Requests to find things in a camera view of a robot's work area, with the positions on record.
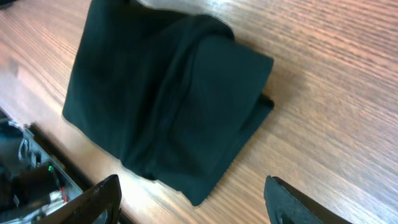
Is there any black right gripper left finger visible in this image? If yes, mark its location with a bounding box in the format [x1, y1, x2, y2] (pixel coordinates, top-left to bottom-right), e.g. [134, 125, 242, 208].
[37, 174, 122, 224]

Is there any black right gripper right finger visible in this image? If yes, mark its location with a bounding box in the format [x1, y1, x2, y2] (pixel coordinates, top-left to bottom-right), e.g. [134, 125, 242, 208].
[264, 175, 348, 224]

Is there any black polo shirt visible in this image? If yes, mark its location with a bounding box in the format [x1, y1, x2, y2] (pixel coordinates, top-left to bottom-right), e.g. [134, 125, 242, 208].
[62, 0, 274, 206]

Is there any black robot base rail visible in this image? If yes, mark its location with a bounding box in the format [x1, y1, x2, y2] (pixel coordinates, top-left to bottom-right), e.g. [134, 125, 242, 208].
[0, 107, 134, 224]

